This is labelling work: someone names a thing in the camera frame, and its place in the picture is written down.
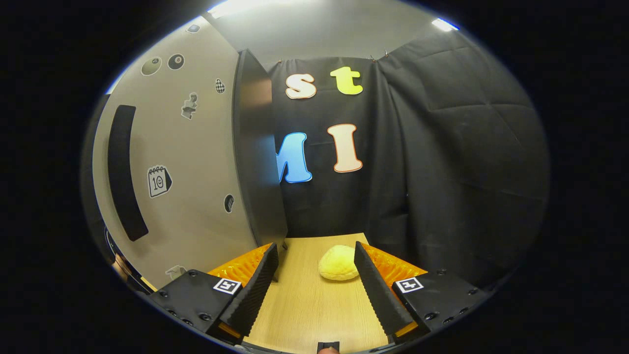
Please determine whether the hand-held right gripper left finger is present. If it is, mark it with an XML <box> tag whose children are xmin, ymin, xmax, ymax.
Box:
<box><xmin>150</xmin><ymin>242</ymin><xmax>280</xmax><ymax>345</ymax></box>

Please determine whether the grey cabinet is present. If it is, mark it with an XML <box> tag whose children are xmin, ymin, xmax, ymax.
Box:
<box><xmin>233</xmin><ymin>49</ymin><xmax>288</xmax><ymax>249</ymax></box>

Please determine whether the yellow bread toy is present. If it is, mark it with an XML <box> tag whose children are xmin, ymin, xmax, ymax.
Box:
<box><xmin>318</xmin><ymin>245</ymin><xmax>360</xmax><ymax>281</ymax></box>

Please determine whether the black backdrop cloth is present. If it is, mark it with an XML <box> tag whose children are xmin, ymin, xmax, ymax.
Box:
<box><xmin>268</xmin><ymin>29</ymin><xmax>551</xmax><ymax>291</ymax></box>

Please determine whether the grey cabinet door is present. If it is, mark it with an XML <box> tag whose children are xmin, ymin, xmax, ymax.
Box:
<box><xmin>81</xmin><ymin>17</ymin><xmax>258</xmax><ymax>291</ymax></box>

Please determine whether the black cabinet door handle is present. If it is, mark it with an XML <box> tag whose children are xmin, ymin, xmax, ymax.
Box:
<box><xmin>107</xmin><ymin>104</ymin><xmax>149</xmax><ymax>242</ymax></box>

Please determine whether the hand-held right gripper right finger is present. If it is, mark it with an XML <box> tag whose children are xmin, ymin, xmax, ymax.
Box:
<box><xmin>354</xmin><ymin>241</ymin><xmax>489</xmax><ymax>345</ymax></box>

